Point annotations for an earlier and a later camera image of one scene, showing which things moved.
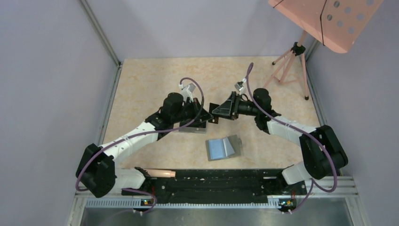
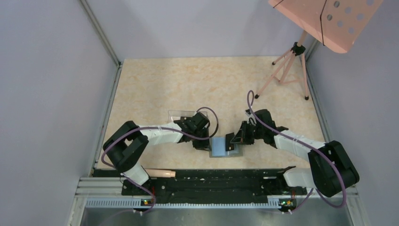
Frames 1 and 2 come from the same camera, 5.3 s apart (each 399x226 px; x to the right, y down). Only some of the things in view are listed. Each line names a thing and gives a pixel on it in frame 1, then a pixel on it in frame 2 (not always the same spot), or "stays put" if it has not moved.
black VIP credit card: (215, 119) → (229, 145)
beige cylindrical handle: (160, 173) stays put
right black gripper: (230, 108) → (242, 136)
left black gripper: (201, 114) → (204, 145)
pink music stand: (335, 24) stays put
